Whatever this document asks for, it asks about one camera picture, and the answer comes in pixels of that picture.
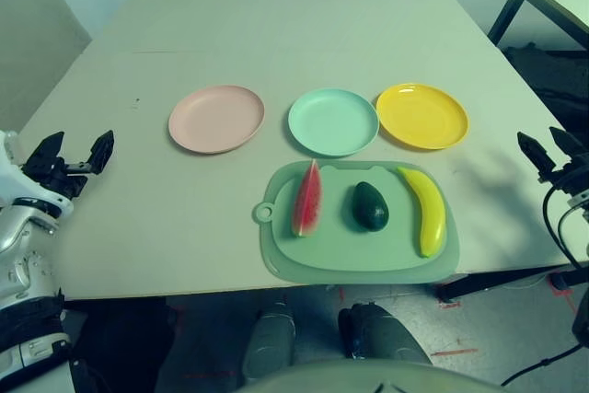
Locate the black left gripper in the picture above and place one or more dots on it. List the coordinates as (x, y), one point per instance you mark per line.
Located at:
(57, 179)

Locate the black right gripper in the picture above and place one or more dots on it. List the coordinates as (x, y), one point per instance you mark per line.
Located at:
(573, 176)

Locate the yellow banana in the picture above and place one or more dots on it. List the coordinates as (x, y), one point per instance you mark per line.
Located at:
(432, 213)

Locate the dark green avocado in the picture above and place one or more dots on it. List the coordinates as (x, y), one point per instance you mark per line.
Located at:
(370, 206)

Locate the watermelon slice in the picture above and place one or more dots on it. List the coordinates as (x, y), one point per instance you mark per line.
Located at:
(309, 202)

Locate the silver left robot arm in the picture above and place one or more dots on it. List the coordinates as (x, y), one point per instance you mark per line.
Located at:
(23, 236)

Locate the yellow plate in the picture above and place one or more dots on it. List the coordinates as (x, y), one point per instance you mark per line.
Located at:
(421, 117)

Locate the pink plate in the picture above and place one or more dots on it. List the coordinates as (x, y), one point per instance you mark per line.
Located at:
(216, 119)

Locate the side table with black legs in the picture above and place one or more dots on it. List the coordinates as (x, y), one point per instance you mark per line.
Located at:
(559, 4)

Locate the mint green plate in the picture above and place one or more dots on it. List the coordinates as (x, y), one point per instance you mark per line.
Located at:
(333, 121)

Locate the green cutting board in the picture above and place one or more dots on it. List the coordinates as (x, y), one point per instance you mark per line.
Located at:
(331, 250)

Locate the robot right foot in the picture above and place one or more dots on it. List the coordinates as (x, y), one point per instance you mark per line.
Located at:
(382, 333)

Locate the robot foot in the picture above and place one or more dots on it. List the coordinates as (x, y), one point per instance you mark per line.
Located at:
(382, 333)
(269, 342)

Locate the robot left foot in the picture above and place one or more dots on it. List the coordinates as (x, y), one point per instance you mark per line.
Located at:
(269, 342)

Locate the black main table frame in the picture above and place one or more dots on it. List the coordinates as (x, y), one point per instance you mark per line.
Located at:
(497, 280)

